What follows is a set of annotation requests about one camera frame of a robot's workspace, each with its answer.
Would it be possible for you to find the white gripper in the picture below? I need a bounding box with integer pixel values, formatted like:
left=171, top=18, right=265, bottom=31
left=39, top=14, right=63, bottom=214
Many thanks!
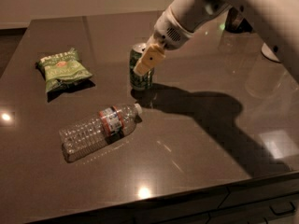
left=134, top=7, right=192, bottom=77

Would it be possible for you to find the green soda can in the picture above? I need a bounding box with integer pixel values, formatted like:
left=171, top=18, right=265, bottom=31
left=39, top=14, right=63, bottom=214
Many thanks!
left=129, top=42, right=155, bottom=91

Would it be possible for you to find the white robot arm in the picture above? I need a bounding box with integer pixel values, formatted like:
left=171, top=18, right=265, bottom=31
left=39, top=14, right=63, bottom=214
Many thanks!
left=134, top=0, right=299, bottom=78

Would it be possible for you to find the clear plastic water bottle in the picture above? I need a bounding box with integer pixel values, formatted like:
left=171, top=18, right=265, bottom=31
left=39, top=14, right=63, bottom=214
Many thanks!
left=59, top=104, right=142, bottom=162

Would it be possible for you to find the black mesh pen cup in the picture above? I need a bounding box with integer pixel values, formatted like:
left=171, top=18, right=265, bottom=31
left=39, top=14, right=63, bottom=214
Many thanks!
left=225, top=7, right=252, bottom=34

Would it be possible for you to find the green chip bag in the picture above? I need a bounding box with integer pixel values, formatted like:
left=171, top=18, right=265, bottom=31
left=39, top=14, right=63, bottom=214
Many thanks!
left=36, top=48, right=93, bottom=93

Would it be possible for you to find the white round plate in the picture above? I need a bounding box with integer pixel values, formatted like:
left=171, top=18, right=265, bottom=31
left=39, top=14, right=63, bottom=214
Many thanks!
left=261, top=43, right=279, bottom=63

